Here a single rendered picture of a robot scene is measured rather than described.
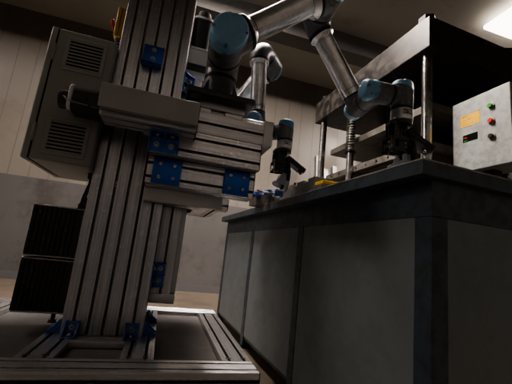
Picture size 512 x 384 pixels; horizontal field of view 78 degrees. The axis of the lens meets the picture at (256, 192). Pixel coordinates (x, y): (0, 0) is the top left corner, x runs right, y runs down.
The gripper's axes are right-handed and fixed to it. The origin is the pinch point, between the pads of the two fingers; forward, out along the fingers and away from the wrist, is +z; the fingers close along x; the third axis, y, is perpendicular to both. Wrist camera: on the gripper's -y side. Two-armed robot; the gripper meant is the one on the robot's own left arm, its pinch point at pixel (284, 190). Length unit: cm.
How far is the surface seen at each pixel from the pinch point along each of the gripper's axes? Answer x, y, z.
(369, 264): 59, -7, 30
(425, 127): 1, -80, -49
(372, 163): -50, -82, -41
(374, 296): 61, -8, 38
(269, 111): -265, -59, -167
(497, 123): 31, -94, -43
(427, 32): 5, -76, -105
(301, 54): -207, -78, -226
